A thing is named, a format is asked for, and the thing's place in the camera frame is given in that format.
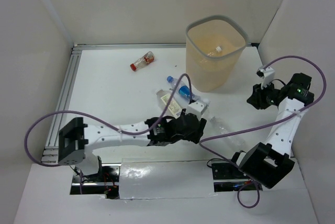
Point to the blue label plastic bottle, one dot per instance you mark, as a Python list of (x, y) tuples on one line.
[(181, 88)]

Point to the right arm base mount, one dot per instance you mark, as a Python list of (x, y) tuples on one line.
[(228, 178)]

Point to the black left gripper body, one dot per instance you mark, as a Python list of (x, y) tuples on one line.
[(193, 129)]

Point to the clear crushed plastic bottle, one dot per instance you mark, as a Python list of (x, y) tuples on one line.
[(235, 143)]

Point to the beige ribbed plastic bin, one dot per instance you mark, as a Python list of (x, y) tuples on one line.
[(207, 73)]

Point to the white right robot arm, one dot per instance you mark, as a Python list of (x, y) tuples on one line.
[(269, 162)]

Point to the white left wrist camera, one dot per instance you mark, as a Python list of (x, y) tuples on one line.
[(198, 108)]

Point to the white label clear bottle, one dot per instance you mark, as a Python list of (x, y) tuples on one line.
[(173, 108)]

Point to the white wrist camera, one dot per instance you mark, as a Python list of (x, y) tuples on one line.
[(198, 108), (267, 75)]

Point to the red cap small bottle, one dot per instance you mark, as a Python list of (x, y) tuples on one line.
[(143, 61)]

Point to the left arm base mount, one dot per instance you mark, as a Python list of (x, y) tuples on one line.
[(106, 183)]

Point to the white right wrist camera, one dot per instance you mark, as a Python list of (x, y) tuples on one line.
[(267, 75)]

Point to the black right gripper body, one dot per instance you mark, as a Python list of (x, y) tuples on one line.
[(266, 97)]

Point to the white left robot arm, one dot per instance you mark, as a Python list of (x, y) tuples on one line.
[(78, 140)]

